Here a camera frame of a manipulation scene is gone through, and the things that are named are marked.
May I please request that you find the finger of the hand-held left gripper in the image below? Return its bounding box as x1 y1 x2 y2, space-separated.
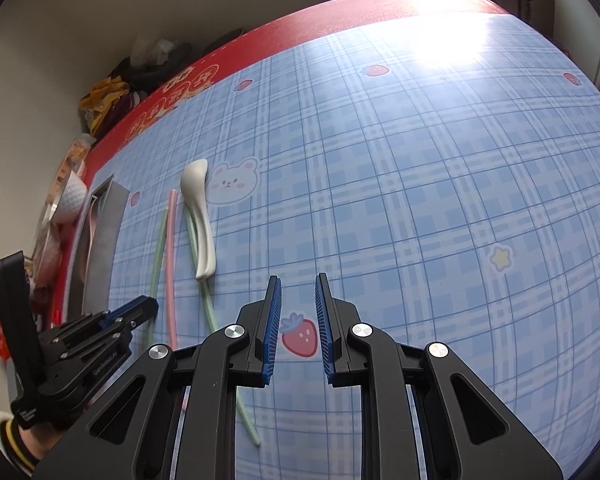
100 296 159 333

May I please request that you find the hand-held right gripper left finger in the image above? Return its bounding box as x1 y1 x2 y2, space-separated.
30 275 283 480

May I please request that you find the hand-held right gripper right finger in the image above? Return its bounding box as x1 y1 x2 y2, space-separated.
314 273 565 480

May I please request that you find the green straw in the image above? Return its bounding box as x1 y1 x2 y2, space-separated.
186 205 262 447
146 207 170 348

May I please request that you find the pink straw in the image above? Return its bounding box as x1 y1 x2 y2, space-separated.
166 189 179 351

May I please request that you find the stainless steel utensil holder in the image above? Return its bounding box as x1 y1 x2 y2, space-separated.
70 175 131 318

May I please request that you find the white spoon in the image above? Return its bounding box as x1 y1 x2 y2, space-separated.
181 158 216 281

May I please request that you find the person's left forearm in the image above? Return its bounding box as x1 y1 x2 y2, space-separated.
0 410 71 478

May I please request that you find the red snack packet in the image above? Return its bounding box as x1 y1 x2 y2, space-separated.
0 297 17 361

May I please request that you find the white textured soup bowl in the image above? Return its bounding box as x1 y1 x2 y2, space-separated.
50 170 88 223

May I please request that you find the blue plaid table mat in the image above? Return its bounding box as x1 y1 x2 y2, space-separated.
80 10 600 480

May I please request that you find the dark maroon garment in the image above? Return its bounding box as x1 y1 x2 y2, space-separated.
112 91 148 113

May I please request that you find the yellow and blue garment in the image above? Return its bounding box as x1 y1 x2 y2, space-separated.
77 77 131 133

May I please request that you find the pile of clothes and bags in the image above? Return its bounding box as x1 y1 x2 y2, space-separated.
112 42 196 92

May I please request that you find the clear plastic bag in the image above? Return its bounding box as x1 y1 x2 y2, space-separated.
130 35 176 68

